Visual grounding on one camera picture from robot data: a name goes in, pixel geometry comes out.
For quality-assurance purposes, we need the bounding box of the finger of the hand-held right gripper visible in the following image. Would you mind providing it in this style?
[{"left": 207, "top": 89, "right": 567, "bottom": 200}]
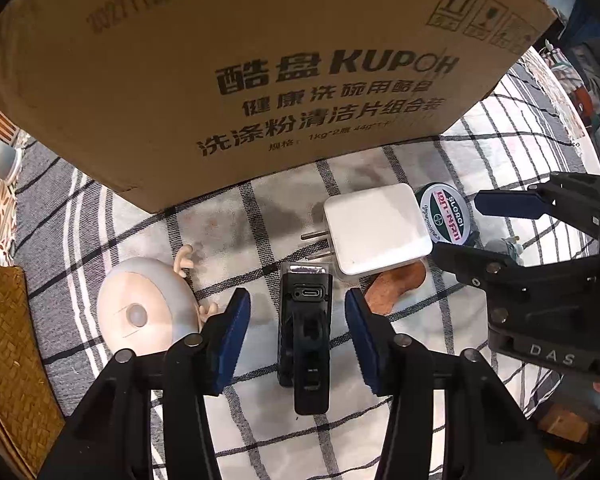
[
  {"left": 432, "top": 242, "right": 600, "bottom": 295},
  {"left": 474, "top": 172, "right": 600, "bottom": 248}
]

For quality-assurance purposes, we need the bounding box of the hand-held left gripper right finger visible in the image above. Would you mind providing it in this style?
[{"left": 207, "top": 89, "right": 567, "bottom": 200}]
[{"left": 344, "top": 287, "right": 561, "bottom": 480}]

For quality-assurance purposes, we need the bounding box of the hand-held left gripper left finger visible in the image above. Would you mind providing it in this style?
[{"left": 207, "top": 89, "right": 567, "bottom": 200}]
[{"left": 37, "top": 287, "right": 253, "bottom": 480}]

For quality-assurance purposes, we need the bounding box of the round green tin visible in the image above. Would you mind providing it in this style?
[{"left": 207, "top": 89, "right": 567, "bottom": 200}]
[{"left": 414, "top": 185, "right": 478, "bottom": 248}]

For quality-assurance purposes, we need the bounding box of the black clip-on device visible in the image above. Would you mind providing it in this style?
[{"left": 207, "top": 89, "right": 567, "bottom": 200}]
[{"left": 277, "top": 262, "right": 333, "bottom": 416}]

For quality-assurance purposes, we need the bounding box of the large brown cardboard box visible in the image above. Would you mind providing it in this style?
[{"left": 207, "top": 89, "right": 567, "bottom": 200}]
[{"left": 0, "top": 0, "right": 561, "bottom": 213}]

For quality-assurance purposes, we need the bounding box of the small grey figurine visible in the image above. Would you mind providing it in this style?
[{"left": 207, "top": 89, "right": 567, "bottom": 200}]
[{"left": 485, "top": 237, "right": 526, "bottom": 263}]

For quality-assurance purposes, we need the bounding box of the brown wooden piece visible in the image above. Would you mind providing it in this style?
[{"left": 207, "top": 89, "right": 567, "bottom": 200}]
[{"left": 367, "top": 259, "right": 427, "bottom": 313}]

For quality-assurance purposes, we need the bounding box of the white antlered night light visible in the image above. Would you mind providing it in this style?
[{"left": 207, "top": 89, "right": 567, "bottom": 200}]
[{"left": 96, "top": 245, "right": 220, "bottom": 353}]

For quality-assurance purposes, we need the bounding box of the white plug charger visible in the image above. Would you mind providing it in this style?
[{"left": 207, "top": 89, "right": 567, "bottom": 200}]
[{"left": 300, "top": 183, "right": 433, "bottom": 277}]

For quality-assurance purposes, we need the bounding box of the grey plaid tablecloth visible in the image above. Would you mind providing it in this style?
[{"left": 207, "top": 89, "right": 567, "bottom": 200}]
[{"left": 10, "top": 45, "right": 600, "bottom": 480}]

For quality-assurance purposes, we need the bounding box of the woven straw mat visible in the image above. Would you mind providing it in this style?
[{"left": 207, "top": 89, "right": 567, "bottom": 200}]
[{"left": 0, "top": 262, "right": 66, "bottom": 480}]

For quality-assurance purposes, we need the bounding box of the white slatted fruit basket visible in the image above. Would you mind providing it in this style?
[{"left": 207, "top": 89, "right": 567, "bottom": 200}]
[{"left": 0, "top": 102, "right": 21, "bottom": 196}]

